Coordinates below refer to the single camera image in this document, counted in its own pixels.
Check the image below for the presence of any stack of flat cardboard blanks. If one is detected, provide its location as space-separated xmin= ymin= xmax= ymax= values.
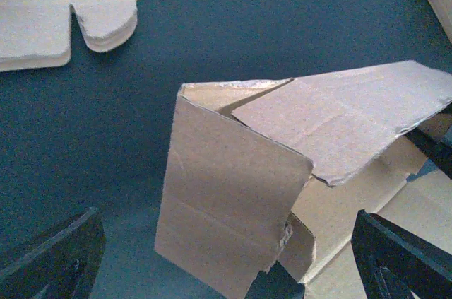
xmin=1 ymin=0 xmax=138 ymax=71

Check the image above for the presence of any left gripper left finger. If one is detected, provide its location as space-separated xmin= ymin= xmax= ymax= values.
xmin=1 ymin=207 xmax=106 ymax=298

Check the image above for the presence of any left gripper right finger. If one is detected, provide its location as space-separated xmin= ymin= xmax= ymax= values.
xmin=351 ymin=209 xmax=451 ymax=298

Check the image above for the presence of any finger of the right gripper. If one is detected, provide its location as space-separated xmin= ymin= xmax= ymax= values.
xmin=405 ymin=106 xmax=451 ymax=178

